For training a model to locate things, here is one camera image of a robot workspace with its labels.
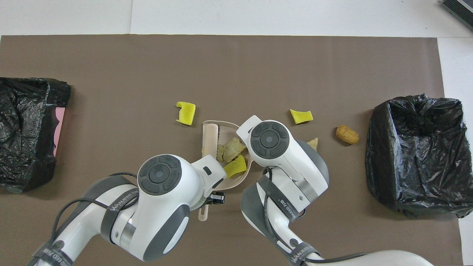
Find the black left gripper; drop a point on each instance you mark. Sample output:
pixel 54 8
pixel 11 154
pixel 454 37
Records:
pixel 205 201

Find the beige plastic dustpan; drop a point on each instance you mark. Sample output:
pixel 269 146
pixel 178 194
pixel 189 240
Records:
pixel 231 183

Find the orange bread-like trash piece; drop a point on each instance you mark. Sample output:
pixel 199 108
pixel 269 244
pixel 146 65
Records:
pixel 234 147

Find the beige hand brush black bristles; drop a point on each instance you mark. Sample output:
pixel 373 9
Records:
pixel 211 138

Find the notched yellow sponge piece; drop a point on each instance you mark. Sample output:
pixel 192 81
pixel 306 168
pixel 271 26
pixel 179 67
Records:
pixel 186 112

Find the pale yellow sponge scrap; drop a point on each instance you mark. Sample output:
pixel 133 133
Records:
pixel 313 143

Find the brown cork-like trash piece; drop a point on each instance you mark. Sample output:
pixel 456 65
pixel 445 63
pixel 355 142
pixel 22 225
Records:
pixel 347 134

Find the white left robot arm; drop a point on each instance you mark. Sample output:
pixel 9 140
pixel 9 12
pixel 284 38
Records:
pixel 162 207

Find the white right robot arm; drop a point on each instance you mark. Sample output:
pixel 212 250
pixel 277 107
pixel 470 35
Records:
pixel 288 159

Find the pink bin with black bag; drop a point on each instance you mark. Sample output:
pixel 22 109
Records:
pixel 22 122

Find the tall bin with black bag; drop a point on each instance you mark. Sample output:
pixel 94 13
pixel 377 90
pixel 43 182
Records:
pixel 425 147

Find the brown paper table mat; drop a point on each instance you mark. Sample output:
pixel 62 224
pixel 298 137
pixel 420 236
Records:
pixel 258 74

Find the black ribbed device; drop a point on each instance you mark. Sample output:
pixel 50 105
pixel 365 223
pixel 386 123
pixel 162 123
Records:
pixel 462 9

